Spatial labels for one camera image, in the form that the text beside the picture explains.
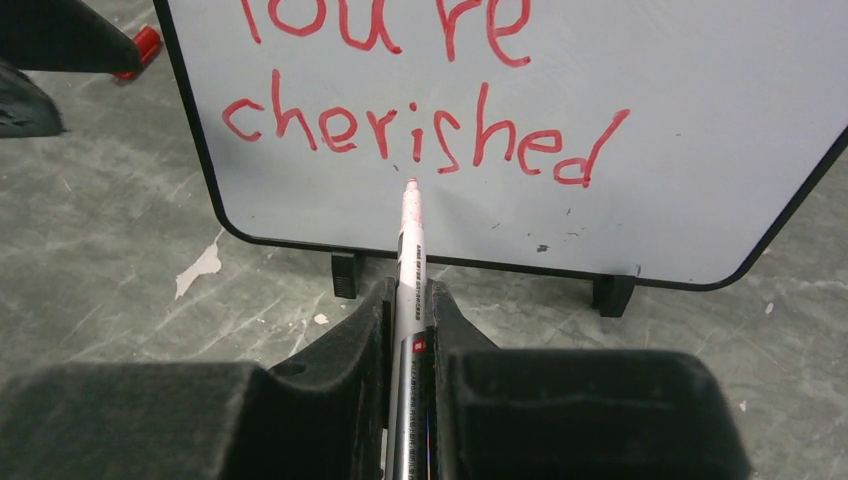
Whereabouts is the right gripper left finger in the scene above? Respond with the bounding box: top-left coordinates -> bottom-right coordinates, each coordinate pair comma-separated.
1,278 -> 395,479

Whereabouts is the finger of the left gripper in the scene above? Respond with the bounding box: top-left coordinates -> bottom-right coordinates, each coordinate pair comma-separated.
1,0 -> 143,73
1,62 -> 65,139

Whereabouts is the small whiteboard with black frame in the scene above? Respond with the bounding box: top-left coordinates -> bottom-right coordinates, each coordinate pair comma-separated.
155,1 -> 847,291

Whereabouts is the red and white marker pen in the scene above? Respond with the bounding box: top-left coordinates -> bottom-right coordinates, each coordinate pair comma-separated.
386,178 -> 428,479

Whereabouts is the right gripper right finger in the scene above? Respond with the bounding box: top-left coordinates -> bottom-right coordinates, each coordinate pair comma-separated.
425,280 -> 752,479

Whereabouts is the red marker cap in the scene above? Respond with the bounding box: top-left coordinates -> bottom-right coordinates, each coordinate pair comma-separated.
112,25 -> 163,81

